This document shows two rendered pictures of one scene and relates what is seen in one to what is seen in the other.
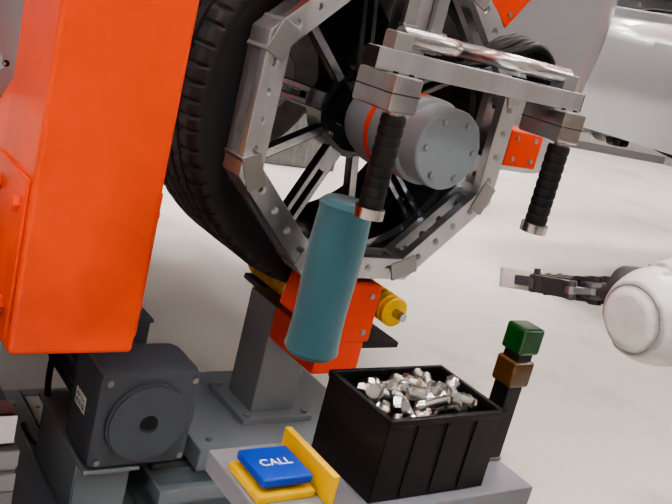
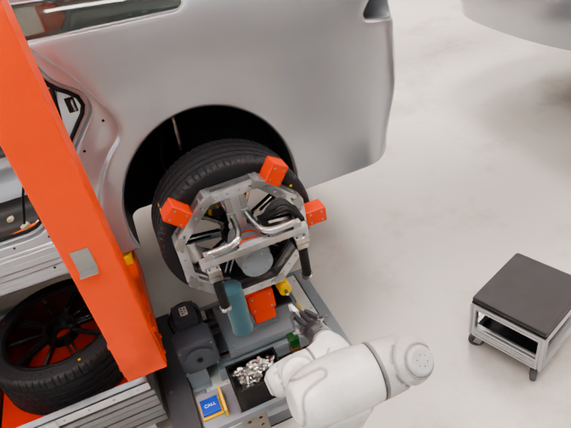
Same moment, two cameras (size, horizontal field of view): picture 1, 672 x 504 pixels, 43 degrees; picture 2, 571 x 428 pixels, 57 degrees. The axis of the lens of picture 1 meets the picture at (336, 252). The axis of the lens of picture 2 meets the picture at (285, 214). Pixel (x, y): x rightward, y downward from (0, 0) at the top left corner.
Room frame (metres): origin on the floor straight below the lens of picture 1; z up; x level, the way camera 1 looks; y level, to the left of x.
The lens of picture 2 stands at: (-0.04, -0.84, 2.16)
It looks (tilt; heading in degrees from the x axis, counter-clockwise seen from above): 36 degrees down; 22
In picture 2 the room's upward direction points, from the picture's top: 11 degrees counter-clockwise
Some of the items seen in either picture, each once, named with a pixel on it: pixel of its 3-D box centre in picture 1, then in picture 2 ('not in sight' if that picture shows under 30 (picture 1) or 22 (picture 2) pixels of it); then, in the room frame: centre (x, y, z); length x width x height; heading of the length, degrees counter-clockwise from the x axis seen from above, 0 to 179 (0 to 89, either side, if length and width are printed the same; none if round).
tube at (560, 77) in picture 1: (504, 40); (268, 210); (1.44, -0.18, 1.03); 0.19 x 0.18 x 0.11; 37
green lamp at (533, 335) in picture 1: (523, 337); (293, 339); (1.16, -0.29, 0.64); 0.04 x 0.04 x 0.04; 37
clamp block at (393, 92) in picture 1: (387, 88); (212, 269); (1.21, -0.01, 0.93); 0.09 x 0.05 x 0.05; 37
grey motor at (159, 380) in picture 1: (100, 397); (193, 337); (1.41, 0.35, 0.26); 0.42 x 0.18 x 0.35; 37
